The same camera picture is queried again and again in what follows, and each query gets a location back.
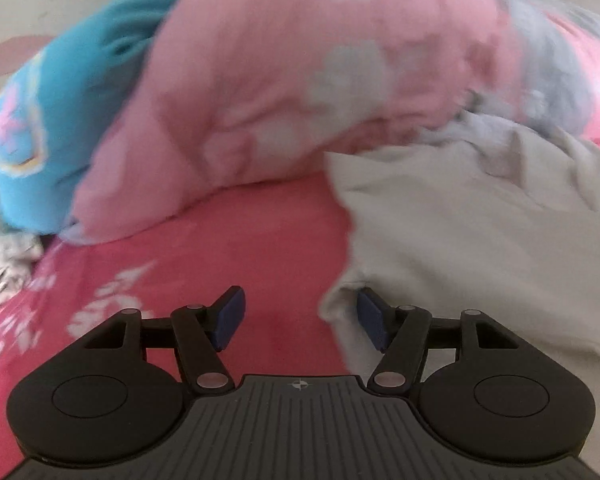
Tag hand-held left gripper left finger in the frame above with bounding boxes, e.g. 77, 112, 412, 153
82, 285, 246, 395

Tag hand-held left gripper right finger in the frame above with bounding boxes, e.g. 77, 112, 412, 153
356, 287, 521, 396

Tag white shirt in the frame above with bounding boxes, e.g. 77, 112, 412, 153
317, 110, 600, 377

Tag white crumpled clothes pile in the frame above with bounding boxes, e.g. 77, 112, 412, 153
0, 160, 47, 322

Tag pink floral bed blanket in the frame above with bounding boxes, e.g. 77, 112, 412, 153
0, 135, 600, 461

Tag pink and grey floral quilt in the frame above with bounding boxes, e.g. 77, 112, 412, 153
60, 0, 600, 247

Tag blue quilt with bow print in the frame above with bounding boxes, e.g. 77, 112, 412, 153
0, 0, 231, 234

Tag pink and white headboard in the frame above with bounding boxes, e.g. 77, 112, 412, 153
0, 35, 56, 82

